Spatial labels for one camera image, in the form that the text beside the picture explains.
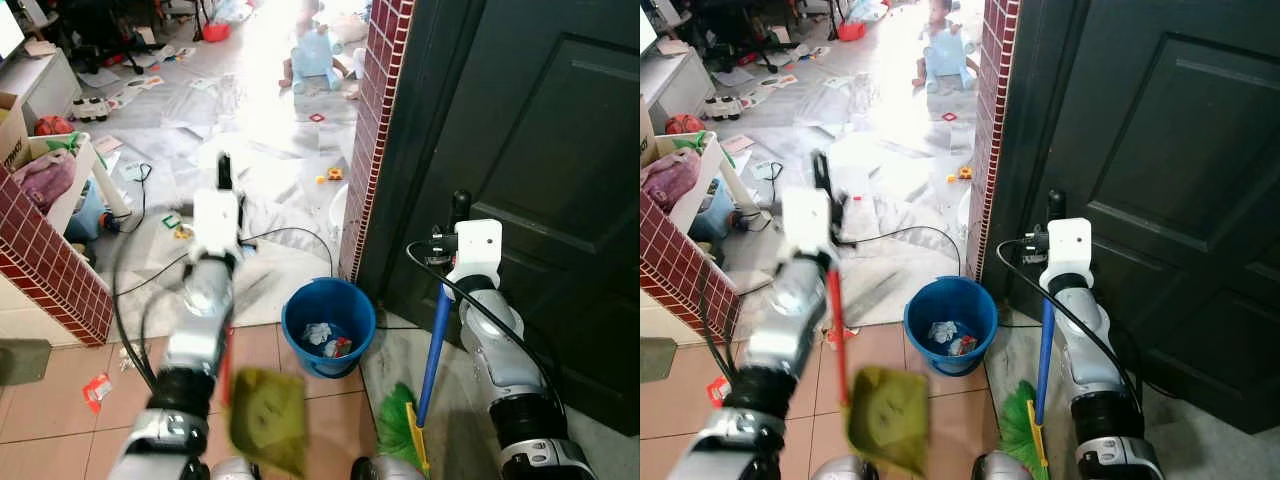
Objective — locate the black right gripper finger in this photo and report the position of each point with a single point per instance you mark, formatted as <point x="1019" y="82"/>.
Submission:
<point x="1055" y="205"/>
<point x="461" y="205"/>
<point x="225" y="172"/>
<point x="821" y="172"/>

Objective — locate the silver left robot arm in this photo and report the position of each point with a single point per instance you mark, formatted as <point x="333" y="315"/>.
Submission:
<point x="790" y="330"/>
<point x="195" y="340"/>

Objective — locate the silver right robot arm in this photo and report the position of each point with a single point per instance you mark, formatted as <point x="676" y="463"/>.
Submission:
<point x="1085" y="340"/>
<point x="500" y="350"/>

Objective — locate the white cylindrical tube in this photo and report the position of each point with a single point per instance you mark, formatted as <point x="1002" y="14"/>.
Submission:
<point x="735" y="185"/>
<point x="105" y="190"/>

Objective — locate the dark green panel door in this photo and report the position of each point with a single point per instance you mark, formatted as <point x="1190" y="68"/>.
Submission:
<point x="540" y="150"/>
<point x="1160" y="150"/>

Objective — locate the small orange toy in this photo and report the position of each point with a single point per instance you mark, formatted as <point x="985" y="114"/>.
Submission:
<point x="964" y="173"/>
<point x="333" y="175"/>

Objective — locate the open white cardboard box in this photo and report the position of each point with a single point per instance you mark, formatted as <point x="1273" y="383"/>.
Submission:
<point x="80" y="180"/>
<point x="705" y="185"/>

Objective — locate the blue plastic container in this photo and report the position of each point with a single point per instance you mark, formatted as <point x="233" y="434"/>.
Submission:
<point x="712" y="215"/>
<point x="85" y="215"/>

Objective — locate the white toy car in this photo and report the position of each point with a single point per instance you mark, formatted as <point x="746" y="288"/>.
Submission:
<point x="90" y="109"/>
<point x="722" y="107"/>

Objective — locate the red brick tiled pillar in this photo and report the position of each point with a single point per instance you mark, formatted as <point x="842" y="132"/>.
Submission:
<point x="995" y="100"/>
<point x="380" y="100"/>

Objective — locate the crumpled trash in bucket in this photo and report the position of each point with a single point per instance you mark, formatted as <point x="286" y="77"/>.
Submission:
<point x="325" y="338"/>
<point x="950" y="337"/>

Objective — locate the red plastic basin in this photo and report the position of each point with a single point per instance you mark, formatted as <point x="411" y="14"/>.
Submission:
<point x="216" y="32"/>
<point x="851" y="30"/>

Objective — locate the light blue plastic stool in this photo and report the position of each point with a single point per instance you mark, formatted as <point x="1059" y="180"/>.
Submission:
<point x="948" y="58"/>
<point x="318" y="55"/>

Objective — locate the pink cloth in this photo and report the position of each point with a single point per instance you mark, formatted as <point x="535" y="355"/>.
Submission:
<point x="45" y="178"/>
<point x="668" y="178"/>

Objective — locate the blue plastic bucket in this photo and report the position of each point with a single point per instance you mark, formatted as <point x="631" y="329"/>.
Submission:
<point x="925" y="355"/>
<point x="300" y="355"/>

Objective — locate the black office chair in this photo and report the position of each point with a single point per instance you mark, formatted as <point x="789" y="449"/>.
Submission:
<point x="740" y="25"/>
<point x="100" y="25"/>

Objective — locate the white cabinet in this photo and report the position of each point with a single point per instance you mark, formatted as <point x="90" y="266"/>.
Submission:
<point x="675" y="85"/>
<point x="40" y="85"/>

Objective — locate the brown cardboard box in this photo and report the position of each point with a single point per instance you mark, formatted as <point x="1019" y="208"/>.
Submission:
<point x="12" y="125"/>
<point x="646" y="130"/>

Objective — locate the silver right robot foot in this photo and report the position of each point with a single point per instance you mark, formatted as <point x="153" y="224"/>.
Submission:
<point x="380" y="468"/>
<point x="1000" y="468"/>

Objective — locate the silver robot foot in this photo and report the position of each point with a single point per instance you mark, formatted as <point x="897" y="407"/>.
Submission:
<point x="230" y="470"/>
<point x="1000" y="468"/>
<point x="845" y="470"/>
<point x="380" y="468"/>

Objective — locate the red and white snack wrapper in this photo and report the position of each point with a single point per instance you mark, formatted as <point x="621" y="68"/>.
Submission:
<point x="717" y="391"/>
<point x="97" y="392"/>

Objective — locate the silver left robot foot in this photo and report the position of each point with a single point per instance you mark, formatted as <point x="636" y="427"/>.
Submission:
<point x="230" y="470"/>
<point x="845" y="470"/>

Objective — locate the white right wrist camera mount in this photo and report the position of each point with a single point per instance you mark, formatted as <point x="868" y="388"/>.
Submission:
<point x="1068" y="245"/>
<point x="478" y="245"/>

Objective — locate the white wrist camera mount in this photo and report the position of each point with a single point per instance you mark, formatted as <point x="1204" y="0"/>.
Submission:
<point x="1068" y="245"/>
<point x="215" y="220"/>
<point x="478" y="245"/>
<point x="805" y="220"/>

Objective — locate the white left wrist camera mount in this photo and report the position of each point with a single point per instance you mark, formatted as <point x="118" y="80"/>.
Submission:
<point x="805" y="220"/>
<point x="215" y="220"/>

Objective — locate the low red brick tiled wall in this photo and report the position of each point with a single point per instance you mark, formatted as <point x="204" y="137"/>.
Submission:
<point x="50" y="270"/>
<point x="690" y="270"/>

